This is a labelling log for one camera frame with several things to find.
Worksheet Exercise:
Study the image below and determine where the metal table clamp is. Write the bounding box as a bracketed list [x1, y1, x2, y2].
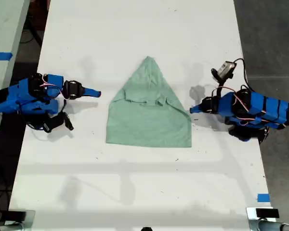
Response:
[4, 209, 36, 231]
[246, 206, 280, 231]

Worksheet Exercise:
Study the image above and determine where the camera black stalk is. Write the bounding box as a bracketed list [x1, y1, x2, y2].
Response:
[62, 112, 75, 131]
[211, 68, 226, 97]

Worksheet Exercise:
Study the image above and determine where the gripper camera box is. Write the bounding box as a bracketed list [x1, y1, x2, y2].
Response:
[217, 61, 237, 80]
[41, 112, 65, 134]

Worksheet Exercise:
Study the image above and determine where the short blue tape piece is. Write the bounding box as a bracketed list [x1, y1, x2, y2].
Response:
[257, 193, 271, 203]

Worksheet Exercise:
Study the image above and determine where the pale green t-shirt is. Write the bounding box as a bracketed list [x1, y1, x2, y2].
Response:
[105, 55, 193, 148]

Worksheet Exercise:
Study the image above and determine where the camera black cable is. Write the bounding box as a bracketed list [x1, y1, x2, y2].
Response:
[234, 58, 250, 90]

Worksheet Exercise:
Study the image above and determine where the black floor cable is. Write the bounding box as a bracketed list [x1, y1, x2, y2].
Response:
[20, 16, 44, 47]

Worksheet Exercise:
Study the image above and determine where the small black box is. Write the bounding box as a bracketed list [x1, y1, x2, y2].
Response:
[255, 208, 280, 218]

